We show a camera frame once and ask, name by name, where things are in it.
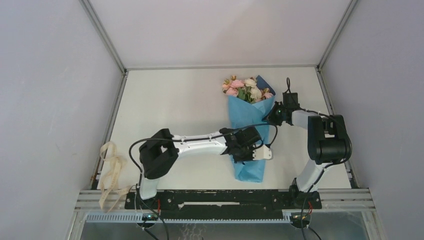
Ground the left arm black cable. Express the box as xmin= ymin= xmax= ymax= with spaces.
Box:
xmin=128 ymin=123 xmax=279 ymax=240

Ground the white slotted cable duct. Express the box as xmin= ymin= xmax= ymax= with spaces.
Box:
xmin=86 ymin=212 xmax=292 ymax=224

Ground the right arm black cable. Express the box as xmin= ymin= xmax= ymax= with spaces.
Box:
xmin=285 ymin=77 xmax=353 ymax=240

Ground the cream white fake rose stem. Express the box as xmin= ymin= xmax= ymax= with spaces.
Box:
xmin=244 ymin=78 xmax=262 ymax=103

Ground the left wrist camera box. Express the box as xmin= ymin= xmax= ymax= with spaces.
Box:
xmin=252 ymin=145 xmax=273 ymax=161

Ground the peach fake rose stem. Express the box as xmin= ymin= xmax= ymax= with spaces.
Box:
xmin=221 ymin=79 xmax=232 ymax=93

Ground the cream lace ribbon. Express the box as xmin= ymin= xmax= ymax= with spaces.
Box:
xmin=98 ymin=141 xmax=132 ymax=213

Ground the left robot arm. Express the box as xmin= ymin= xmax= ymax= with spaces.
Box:
xmin=136 ymin=125 xmax=266 ymax=209

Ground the aluminium front frame rail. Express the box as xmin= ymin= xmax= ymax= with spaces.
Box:
xmin=74 ymin=189 xmax=376 ymax=213

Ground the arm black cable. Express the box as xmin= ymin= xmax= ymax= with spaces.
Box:
xmin=128 ymin=123 xmax=279 ymax=240
xmin=285 ymin=77 xmax=353 ymax=240

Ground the blue wrapping paper sheet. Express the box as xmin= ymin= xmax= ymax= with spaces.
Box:
xmin=222 ymin=75 xmax=276 ymax=183

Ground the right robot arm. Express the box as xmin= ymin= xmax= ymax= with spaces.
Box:
xmin=262 ymin=91 xmax=353 ymax=208

